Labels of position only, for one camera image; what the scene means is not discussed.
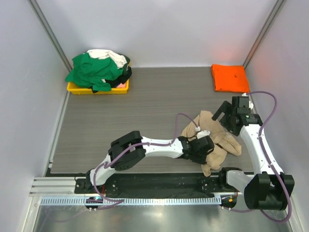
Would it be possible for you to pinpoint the folded orange t shirt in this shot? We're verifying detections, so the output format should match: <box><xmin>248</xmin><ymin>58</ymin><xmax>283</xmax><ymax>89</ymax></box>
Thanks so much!
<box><xmin>211</xmin><ymin>64</ymin><xmax>250</xmax><ymax>93</ymax></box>

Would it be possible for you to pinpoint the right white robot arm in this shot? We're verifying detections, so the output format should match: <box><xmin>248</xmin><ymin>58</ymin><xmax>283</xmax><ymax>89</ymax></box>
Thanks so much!
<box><xmin>212</xmin><ymin>96</ymin><xmax>295</xmax><ymax>211</ymax></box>

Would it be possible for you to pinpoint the yellow plastic bin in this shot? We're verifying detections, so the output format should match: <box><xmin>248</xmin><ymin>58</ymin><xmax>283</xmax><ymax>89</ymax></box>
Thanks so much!
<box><xmin>67</xmin><ymin>79</ymin><xmax>129</xmax><ymax>95</ymax></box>

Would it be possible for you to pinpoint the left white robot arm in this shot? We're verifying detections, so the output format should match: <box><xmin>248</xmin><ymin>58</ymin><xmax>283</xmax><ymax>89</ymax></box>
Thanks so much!
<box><xmin>85</xmin><ymin>130</ymin><xmax>214</xmax><ymax>193</ymax></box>

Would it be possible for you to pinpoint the aluminium frame post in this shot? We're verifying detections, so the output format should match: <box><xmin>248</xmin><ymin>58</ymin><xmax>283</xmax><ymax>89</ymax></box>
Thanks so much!
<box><xmin>28</xmin><ymin>0</ymin><xmax>72</xmax><ymax>71</ymax></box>
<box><xmin>243</xmin><ymin>0</ymin><xmax>286</xmax><ymax>69</ymax></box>

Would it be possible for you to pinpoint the left aluminium frame post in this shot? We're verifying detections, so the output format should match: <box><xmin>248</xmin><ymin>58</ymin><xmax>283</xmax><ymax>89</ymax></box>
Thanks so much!
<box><xmin>28</xmin><ymin>0</ymin><xmax>72</xmax><ymax>71</ymax></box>

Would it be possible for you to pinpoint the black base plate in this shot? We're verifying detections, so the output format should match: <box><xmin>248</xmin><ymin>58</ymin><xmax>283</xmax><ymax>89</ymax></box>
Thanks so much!
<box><xmin>74</xmin><ymin>172</ymin><xmax>247</xmax><ymax>199</ymax></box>

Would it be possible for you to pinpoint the black t shirt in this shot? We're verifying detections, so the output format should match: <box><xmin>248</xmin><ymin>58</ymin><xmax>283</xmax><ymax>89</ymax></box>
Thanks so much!
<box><xmin>89</xmin><ymin>67</ymin><xmax>132</xmax><ymax>93</ymax></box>

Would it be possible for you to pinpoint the white t shirt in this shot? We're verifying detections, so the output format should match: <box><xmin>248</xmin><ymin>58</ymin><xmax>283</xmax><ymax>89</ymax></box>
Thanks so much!
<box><xmin>87</xmin><ymin>49</ymin><xmax>129</xmax><ymax>69</ymax></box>

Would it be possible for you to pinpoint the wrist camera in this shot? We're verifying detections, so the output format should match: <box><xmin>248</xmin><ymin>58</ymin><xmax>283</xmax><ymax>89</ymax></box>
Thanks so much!
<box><xmin>241</xmin><ymin>93</ymin><xmax>254</xmax><ymax>110</ymax></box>
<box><xmin>195</xmin><ymin>126</ymin><xmax>211</xmax><ymax>139</ymax></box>

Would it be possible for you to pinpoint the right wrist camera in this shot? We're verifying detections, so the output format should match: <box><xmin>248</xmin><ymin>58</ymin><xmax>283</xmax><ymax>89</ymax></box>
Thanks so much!
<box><xmin>241</xmin><ymin>93</ymin><xmax>254</xmax><ymax>110</ymax></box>

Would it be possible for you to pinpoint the beige t shirt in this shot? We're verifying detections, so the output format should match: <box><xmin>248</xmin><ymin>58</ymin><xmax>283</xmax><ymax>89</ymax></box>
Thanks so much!
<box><xmin>181</xmin><ymin>111</ymin><xmax>242</xmax><ymax>177</ymax></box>

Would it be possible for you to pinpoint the pink garment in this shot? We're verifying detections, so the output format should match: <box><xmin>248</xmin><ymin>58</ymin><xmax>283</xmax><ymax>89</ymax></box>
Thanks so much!
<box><xmin>116</xmin><ymin>83</ymin><xmax>126</xmax><ymax>88</ymax></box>

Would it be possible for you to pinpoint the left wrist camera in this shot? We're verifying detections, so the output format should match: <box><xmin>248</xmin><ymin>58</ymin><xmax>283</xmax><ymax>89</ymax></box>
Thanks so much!
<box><xmin>195</xmin><ymin>126</ymin><xmax>211</xmax><ymax>139</ymax></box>

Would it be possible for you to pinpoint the slotted cable duct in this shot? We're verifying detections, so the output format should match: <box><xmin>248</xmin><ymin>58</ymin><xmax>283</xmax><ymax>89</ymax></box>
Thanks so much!
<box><xmin>41</xmin><ymin>195</ymin><xmax>222</xmax><ymax>206</ymax></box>

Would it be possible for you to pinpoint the right aluminium frame post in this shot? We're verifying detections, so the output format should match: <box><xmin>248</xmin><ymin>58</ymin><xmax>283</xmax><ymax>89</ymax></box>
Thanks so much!
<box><xmin>243</xmin><ymin>0</ymin><xmax>286</xmax><ymax>69</ymax></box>

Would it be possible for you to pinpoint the green t shirt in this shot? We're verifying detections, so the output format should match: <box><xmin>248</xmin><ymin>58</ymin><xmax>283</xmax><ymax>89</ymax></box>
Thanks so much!
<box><xmin>65</xmin><ymin>52</ymin><xmax>127</xmax><ymax>91</ymax></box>

